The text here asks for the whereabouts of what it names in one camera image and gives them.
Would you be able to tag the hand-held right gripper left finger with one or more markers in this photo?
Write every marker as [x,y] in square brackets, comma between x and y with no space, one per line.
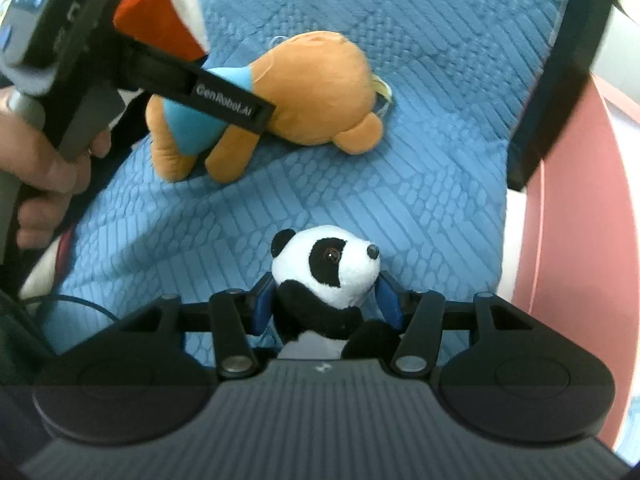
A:
[263,307]

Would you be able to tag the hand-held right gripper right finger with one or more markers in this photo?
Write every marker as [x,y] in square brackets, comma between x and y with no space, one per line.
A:
[387,300]

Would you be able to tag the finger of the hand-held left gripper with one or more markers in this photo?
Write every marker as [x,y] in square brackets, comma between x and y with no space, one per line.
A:
[230,102]

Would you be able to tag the small panda plush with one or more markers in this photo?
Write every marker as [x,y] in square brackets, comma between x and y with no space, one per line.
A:
[330,270]

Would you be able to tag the brown bear plush blue shirt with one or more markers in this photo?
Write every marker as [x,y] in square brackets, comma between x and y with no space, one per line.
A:
[310,90]

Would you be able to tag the person's left hand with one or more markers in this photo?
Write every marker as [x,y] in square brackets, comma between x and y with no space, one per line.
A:
[45,170]

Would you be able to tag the blue quilted seat cover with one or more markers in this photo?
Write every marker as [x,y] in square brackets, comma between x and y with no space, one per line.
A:
[410,170]

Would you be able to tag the black chair frame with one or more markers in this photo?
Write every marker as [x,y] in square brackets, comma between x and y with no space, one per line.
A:
[565,70]

